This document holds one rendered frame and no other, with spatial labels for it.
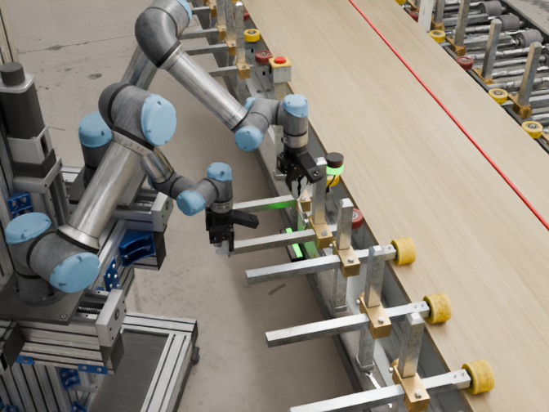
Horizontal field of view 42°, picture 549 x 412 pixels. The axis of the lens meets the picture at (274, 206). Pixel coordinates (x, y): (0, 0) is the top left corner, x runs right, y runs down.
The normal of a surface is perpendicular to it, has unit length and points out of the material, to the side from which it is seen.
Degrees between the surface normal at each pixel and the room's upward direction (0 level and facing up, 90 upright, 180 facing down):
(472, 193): 0
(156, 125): 85
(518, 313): 0
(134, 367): 0
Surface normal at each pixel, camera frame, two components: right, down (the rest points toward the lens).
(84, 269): 0.71, 0.50
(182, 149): 0.00, -0.79
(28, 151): -0.17, 0.61
